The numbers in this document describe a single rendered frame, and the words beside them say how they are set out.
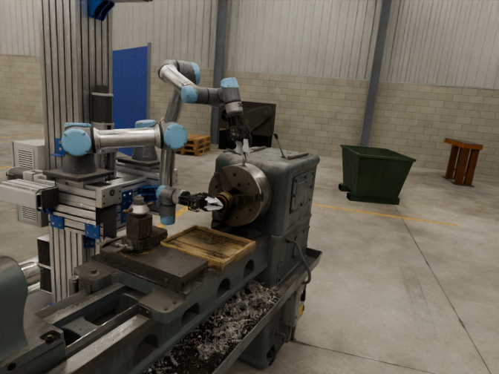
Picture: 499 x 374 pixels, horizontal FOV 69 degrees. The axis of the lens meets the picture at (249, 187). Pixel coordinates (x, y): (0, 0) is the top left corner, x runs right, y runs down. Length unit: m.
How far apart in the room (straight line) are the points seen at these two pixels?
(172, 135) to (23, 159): 0.95
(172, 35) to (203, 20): 1.17
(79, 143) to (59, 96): 0.52
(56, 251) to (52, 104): 0.84
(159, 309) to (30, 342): 0.35
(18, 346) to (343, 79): 11.26
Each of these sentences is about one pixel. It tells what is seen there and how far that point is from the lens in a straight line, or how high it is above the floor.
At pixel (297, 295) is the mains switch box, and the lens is 2.38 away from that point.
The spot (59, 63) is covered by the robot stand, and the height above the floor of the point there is 1.66.
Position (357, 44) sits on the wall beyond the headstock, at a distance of 11.96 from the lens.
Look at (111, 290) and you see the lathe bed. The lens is 1.42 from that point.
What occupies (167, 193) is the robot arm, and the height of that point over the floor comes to 1.09.
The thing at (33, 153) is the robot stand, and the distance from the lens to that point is 2.27.
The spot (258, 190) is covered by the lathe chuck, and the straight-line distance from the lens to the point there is 1.76.
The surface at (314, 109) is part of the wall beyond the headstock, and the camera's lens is 11.79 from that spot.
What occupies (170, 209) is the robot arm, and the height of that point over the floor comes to 1.01.
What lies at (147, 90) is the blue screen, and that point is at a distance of 6.72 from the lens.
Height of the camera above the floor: 1.57
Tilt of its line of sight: 14 degrees down
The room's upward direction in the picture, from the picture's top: 5 degrees clockwise
